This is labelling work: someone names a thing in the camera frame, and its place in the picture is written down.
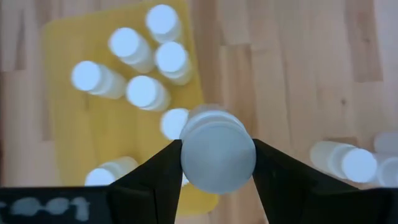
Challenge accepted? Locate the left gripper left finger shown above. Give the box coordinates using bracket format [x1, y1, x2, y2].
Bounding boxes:
[106, 139, 184, 224]

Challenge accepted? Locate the yellow translucent plastic basket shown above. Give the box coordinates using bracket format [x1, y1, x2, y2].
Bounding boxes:
[40, 0, 220, 215]

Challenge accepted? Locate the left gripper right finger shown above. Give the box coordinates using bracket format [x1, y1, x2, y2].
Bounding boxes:
[252, 138, 360, 224]

